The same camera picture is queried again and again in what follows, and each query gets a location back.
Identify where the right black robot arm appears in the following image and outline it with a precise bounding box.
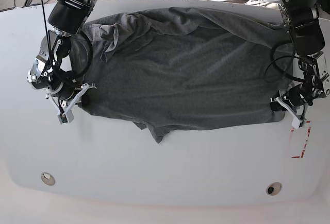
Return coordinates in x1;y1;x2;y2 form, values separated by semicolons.
27;0;97;124

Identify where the left round table grommet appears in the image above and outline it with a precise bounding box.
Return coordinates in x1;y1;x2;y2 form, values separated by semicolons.
41;173;56;186

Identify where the right round table grommet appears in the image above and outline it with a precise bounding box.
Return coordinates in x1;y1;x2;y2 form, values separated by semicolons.
266;182;282;196

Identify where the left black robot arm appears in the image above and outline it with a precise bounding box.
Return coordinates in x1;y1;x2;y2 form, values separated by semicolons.
270;0;329;129

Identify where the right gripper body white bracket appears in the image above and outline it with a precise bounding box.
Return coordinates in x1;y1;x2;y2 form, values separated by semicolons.
45;82;96;117

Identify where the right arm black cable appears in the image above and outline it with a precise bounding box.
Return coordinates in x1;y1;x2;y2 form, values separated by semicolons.
36;0;93;88

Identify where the grey T-shirt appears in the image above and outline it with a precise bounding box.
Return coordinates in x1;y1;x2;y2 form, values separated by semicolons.
81;7;290;143

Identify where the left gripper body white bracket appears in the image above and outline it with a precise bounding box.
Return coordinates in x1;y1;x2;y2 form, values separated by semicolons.
270;84;314;128

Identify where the round table grommet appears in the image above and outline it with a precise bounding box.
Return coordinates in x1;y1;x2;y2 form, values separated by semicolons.
266;182;282;196
41;173;56;186

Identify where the red tape rectangle marking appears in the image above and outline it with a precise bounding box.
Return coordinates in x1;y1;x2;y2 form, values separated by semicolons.
288;120;312;159

